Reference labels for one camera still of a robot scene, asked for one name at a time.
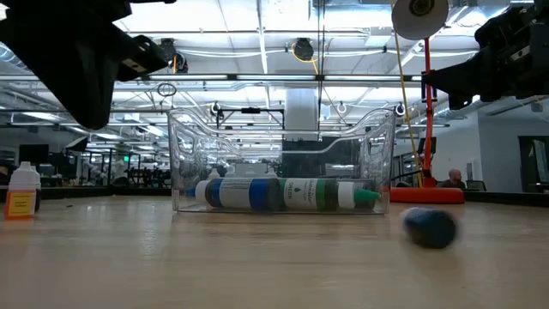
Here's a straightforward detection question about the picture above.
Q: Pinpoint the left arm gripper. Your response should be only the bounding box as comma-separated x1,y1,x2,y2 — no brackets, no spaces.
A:
0,0,169,130

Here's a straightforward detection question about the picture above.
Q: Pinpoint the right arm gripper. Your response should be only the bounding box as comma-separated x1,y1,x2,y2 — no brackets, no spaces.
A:
422,2,549,111

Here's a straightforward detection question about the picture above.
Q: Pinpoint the small dark food coloring bottle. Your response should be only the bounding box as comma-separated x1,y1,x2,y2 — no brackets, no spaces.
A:
33,169,43,212

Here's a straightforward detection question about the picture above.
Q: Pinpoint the small orange food coloring bottle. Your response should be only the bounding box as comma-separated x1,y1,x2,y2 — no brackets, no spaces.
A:
3,161,39,221

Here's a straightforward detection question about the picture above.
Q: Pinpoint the small blue food coloring bottle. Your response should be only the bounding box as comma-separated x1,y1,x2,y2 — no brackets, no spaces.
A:
401,206,461,251

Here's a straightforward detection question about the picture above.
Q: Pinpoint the large green-capped food coloring bottle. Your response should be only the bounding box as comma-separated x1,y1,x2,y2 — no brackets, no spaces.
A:
278,178,382,211

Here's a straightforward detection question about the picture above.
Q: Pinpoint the large blue-capped food coloring bottle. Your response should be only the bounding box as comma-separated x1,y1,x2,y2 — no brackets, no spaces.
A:
184,177,282,212

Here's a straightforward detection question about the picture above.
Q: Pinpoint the black monitor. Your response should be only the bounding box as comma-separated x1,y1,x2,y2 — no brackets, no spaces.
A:
18,143,50,165

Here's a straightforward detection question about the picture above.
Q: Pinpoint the person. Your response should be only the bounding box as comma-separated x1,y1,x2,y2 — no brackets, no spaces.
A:
439,168,468,190

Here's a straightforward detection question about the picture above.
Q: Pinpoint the red desk lamp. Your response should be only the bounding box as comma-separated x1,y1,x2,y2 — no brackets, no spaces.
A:
389,0,467,205

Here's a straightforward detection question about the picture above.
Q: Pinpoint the clear plastic bin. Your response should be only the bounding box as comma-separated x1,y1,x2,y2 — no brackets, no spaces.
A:
166,106,398,215

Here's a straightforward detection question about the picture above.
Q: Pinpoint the yellow hanging cable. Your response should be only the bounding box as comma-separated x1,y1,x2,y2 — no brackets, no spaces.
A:
393,32,424,188

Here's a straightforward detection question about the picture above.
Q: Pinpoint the ceiling cable reel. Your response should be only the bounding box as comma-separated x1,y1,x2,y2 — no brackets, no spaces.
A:
160,37,190,74
291,37,317,62

